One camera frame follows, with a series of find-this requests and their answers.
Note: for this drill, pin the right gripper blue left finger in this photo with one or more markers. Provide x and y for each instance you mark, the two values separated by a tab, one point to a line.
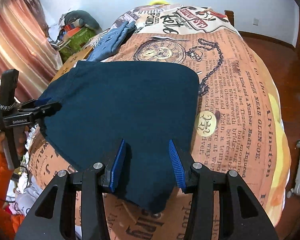
116	158

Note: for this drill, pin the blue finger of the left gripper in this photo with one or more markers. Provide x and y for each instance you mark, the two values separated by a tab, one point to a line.
42	101

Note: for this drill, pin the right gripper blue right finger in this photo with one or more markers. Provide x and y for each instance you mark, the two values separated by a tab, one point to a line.
177	161

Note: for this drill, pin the dark navy fleece pants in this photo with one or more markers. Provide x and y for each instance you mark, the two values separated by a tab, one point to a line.
145	103

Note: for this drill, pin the orange sleeved left forearm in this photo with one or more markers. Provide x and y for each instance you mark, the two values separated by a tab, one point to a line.
9	223

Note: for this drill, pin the person's left hand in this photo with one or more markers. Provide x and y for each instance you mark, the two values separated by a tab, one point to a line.
19	147

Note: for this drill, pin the bamboo folding lap desk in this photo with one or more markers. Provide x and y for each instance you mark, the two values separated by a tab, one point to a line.
71	61

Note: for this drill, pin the striped pink orange curtain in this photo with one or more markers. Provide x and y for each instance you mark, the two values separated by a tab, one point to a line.
24	47

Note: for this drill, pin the green patterned storage bag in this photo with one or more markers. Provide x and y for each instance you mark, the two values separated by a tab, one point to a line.
77	39

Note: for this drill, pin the newspaper print bed blanket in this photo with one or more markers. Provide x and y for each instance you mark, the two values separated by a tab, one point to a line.
238	122

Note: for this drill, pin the folded blue jeans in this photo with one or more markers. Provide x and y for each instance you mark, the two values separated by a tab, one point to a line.
109	44

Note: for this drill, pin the grey plush toy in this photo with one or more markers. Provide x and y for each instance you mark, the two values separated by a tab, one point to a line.
81	18

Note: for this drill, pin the yellow curved headboard pad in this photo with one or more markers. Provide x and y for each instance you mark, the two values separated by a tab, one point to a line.
158	2

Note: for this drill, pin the wooden bed post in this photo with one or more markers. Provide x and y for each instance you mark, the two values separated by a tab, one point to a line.
230	16

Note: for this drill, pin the white wall socket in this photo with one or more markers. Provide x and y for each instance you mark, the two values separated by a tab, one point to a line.
255	21

